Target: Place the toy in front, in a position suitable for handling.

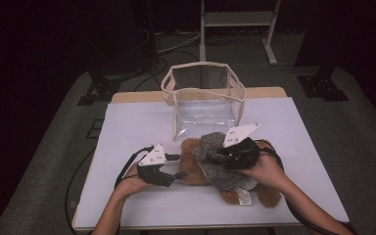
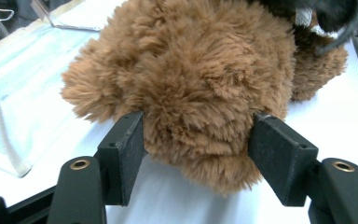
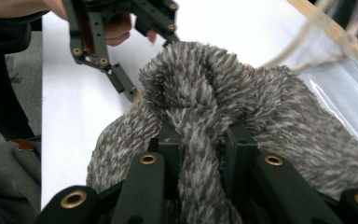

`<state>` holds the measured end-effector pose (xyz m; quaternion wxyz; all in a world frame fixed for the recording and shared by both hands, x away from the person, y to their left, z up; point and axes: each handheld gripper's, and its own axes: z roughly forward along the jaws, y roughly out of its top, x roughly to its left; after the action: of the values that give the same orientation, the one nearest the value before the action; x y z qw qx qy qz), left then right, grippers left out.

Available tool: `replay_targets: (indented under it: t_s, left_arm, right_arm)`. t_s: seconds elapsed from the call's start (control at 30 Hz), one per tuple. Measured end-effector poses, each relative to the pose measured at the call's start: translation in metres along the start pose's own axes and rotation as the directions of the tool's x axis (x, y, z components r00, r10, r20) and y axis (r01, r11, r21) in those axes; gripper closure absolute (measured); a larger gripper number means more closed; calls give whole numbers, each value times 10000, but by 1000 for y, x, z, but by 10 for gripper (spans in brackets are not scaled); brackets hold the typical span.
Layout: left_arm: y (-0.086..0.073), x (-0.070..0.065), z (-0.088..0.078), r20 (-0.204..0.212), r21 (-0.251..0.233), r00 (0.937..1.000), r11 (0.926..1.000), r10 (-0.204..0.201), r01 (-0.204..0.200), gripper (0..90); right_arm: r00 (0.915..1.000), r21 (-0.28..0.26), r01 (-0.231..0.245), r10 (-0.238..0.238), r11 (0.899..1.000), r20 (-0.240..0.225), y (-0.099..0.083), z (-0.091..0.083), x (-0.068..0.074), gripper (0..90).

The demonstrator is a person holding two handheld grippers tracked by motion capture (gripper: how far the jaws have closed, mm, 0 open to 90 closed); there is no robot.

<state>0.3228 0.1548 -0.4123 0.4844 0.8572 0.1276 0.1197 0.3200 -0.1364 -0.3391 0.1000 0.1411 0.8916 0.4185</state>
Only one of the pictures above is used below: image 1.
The person's left hand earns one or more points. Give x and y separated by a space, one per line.
129 186

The brown teddy bear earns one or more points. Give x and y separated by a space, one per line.
191 166

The grey knitted toy sweater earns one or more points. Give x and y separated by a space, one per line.
215 173

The clear plastic bag beige trim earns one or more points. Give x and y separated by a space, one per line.
205 111

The dark floor outlet plate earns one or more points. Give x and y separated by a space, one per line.
95 129

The black stand base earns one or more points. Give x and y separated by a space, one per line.
321 86
101 89

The white metal stand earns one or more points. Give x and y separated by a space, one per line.
238 18

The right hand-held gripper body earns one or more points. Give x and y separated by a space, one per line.
244 155

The wooden table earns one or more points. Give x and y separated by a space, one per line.
137 96

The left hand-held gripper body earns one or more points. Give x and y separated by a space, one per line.
153 173

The person's right hand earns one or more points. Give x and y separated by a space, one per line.
267 171

